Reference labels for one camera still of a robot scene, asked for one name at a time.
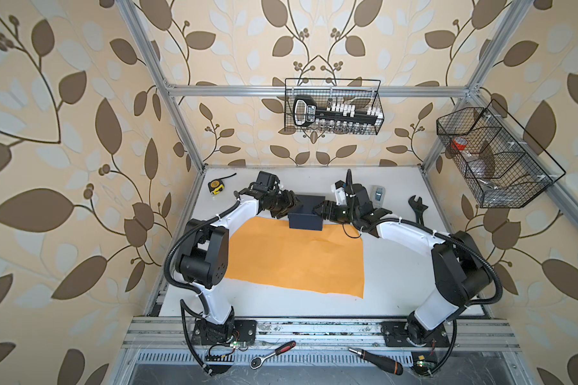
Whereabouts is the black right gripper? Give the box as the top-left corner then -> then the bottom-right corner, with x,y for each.
311,200 -> 359,226

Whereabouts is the dark navy gift box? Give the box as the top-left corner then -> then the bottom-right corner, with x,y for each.
287,194 -> 325,231

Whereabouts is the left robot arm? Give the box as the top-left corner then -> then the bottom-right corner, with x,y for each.
163,188 -> 301,343

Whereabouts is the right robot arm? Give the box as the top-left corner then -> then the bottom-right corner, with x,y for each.
314,195 -> 504,346

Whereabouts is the yellow tape measure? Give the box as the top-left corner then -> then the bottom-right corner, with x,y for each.
207,173 -> 237,196

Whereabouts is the black adjustable wrench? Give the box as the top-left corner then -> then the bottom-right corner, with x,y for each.
408,195 -> 429,226

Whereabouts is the red capped plastic bottle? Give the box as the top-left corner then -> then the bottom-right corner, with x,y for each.
451,136 -> 478,162

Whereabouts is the black orange screwdriver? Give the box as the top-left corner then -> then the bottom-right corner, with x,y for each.
348,347 -> 404,375

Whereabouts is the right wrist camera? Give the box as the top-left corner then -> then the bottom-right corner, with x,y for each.
332,181 -> 355,205

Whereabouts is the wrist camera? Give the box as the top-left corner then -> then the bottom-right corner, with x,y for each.
332,181 -> 355,205
251,171 -> 280,193

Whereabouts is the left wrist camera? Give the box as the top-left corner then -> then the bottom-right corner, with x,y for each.
251,171 -> 280,193

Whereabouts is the socket set rail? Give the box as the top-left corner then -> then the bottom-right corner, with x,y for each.
289,95 -> 385,128

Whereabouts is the back wire basket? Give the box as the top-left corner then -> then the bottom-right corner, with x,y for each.
284,77 -> 385,136

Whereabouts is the red handled ratchet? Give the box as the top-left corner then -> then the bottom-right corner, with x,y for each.
250,341 -> 296,370

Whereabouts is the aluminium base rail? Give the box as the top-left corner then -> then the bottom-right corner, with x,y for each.
122,317 -> 521,352

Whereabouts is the side wire basket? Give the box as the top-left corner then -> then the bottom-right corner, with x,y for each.
436,99 -> 566,209

